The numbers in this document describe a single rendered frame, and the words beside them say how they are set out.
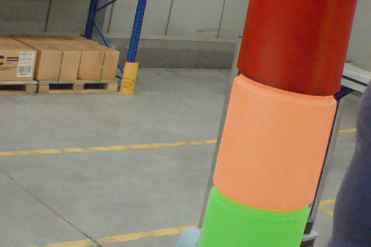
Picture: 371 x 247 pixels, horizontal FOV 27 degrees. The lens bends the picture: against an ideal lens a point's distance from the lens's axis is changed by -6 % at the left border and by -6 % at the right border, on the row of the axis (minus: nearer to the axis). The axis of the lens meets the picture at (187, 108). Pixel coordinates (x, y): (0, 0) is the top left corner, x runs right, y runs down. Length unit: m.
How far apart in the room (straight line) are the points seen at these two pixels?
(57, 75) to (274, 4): 9.38
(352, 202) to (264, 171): 0.97
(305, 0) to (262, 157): 0.07
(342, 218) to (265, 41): 1.02
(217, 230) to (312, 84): 0.08
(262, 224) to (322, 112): 0.06
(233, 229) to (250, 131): 0.05
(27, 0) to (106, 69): 1.54
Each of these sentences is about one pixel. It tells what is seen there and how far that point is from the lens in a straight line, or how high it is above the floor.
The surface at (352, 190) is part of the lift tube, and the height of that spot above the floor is 1.96.
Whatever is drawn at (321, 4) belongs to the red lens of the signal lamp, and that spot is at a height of 2.31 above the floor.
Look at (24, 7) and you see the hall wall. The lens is 10.73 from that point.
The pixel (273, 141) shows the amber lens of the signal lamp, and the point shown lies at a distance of 0.36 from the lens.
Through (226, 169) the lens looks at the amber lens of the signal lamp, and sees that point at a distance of 0.37.
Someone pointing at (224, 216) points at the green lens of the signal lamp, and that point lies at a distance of 0.37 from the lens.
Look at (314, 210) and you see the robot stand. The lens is 2.43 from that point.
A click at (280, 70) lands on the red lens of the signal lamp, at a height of 2.28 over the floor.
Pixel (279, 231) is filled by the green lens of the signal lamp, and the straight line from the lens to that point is 0.37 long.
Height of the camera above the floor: 2.34
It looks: 13 degrees down
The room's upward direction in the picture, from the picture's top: 11 degrees clockwise
